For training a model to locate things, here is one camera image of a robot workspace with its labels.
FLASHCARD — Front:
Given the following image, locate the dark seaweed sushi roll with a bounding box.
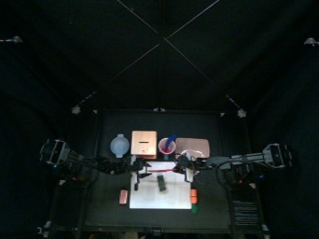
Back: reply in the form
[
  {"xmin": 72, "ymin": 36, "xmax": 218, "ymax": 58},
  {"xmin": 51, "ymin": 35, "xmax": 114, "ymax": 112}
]
[{"xmin": 157, "ymin": 175, "xmax": 169, "ymax": 192}]

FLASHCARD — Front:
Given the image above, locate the pink rectangular tray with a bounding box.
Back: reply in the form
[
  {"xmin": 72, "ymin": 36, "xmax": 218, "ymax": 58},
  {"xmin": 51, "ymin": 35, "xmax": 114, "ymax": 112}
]
[{"xmin": 175, "ymin": 137, "xmax": 211, "ymax": 158}]

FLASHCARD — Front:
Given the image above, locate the pink cup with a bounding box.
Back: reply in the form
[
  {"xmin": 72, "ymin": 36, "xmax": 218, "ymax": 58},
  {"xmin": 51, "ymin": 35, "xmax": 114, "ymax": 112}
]
[{"xmin": 158, "ymin": 137, "xmax": 178, "ymax": 156}]

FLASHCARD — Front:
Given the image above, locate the wooden box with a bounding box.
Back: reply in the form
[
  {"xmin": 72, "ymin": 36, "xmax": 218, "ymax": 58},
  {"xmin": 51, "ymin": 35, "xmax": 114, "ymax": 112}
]
[{"xmin": 130, "ymin": 130, "xmax": 159, "ymax": 160}]

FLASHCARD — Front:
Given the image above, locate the orange toy carrot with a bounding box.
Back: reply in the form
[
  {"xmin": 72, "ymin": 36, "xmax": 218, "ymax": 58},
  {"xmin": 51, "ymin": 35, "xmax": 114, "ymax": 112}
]
[{"xmin": 190, "ymin": 188, "xmax": 199, "ymax": 215}]

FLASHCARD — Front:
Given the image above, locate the white cutting board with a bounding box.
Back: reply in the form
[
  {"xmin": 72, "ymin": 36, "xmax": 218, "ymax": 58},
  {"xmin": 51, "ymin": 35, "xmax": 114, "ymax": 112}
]
[{"xmin": 129, "ymin": 162, "xmax": 194, "ymax": 210}]

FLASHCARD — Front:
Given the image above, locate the blue utensil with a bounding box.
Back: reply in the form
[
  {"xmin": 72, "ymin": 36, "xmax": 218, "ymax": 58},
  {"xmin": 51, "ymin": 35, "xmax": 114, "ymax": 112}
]
[{"xmin": 163, "ymin": 134, "xmax": 179, "ymax": 150}]

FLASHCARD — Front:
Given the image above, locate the red toy knife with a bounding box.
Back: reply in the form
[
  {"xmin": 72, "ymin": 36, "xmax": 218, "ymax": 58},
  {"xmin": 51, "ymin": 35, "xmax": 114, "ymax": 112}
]
[{"xmin": 147, "ymin": 168, "xmax": 178, "ymax": 174}]

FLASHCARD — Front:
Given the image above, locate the white cable loop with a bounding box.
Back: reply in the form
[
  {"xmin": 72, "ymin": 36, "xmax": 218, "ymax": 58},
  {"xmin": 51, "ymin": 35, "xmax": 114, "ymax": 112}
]
[{"xmin": 179, "ymin": 149, "xmax": 206, "ymax": 159}]

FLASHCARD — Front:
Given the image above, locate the pink toy salmon piece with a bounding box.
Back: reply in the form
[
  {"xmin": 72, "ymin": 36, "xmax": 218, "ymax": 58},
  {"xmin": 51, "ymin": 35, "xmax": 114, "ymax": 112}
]
[{"xmin": 119, "ymin": 189, "xmax": 130, "ymax": 205}]

